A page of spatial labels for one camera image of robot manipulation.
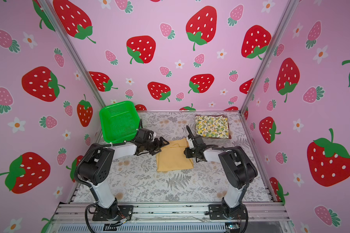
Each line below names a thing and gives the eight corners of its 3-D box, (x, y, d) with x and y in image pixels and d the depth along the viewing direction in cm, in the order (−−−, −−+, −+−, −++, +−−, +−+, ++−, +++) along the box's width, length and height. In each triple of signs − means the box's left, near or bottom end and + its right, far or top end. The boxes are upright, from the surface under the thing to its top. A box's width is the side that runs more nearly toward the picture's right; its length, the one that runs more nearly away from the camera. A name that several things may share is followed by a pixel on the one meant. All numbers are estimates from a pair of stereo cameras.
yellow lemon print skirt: (197, 140, 106) (197, 135, 101) (195, 121, 118) (196, 115, 113) (229, 140, 106) (231, 135, 101) (224, 121, 118) (226, 115, 113)
